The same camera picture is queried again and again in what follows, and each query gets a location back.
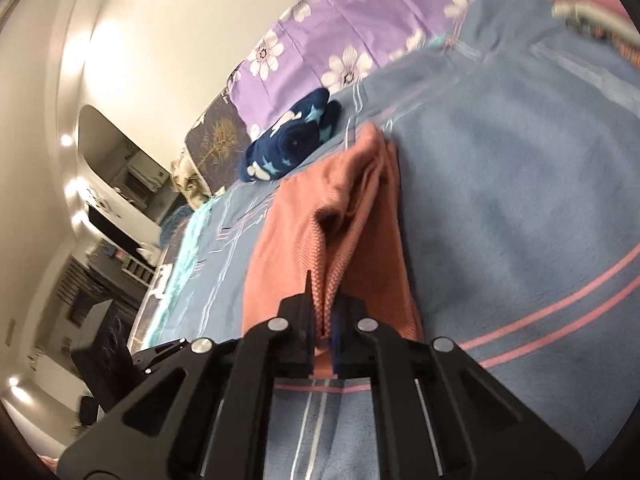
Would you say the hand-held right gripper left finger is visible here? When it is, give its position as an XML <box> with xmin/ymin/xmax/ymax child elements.
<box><xmin>57</xmin><ymin>270</ymin><xmax>317</xmax><ymax>480</ymax></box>

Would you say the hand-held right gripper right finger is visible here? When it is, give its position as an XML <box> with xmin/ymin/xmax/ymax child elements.
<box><xmin>331</xmin><ymin>291</ymin><xmax>586</xmax><ymax>480</ymax></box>

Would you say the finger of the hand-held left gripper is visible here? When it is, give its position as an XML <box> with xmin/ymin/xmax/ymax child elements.
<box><xmin>129</xmin><ymin>338</ymin><xmax>192</xmax><ymax>377</ymax></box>

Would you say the coral knit sweater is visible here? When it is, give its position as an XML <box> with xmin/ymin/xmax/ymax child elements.
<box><xmin>241</xmin><ymin>121</ymin><xmax>426</xmax><ymax>378</ymax></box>

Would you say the stack of folded clothes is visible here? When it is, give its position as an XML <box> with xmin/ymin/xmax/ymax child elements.
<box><xmin>546</xmin><ymin>0</ymin><xmax>640</xmax><ymax>48</ymax></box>

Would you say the teal cloth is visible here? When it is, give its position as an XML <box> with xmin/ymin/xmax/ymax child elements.
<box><xmin>150</xmin><ymin>192</ymin><xmax>226</xmax><ymax>333</ymax></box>

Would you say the white shelf cabinet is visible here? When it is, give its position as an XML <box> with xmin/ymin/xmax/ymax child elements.
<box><xmin>77</xmin><ymin>105</ymin><xmax>168</xmax><ymax>261</ymax></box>

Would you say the beige striped garment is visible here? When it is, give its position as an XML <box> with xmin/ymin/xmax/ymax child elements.
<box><xmin>171</xmin><ymin>157</ymin><xmax>213</xmax><ymax>208</ymax></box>

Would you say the navy star print fleece blanket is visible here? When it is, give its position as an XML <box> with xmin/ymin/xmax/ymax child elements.
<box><xmin>236</xmin><ymin>87</ymin><xmax>343</xmax><ymax>183</ymax></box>

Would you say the dark gold tree print cushion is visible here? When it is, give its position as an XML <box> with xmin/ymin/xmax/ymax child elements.
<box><xmin>184</xmin><ymin>80</ymin><xmax>253</xmax><ymax>193</ymax></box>

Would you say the blue-grey striped bed blanket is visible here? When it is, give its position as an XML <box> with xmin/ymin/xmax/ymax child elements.
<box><xmin>127</xmin><ymin>0</ymin><xmax>640</xmax><ymax>480</ymax></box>

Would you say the purple floral pillow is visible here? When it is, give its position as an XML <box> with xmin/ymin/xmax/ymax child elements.
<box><xmin>227</xmin><ymin>0</ymin><xmax>503</xmax><ymax>138</ymax></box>

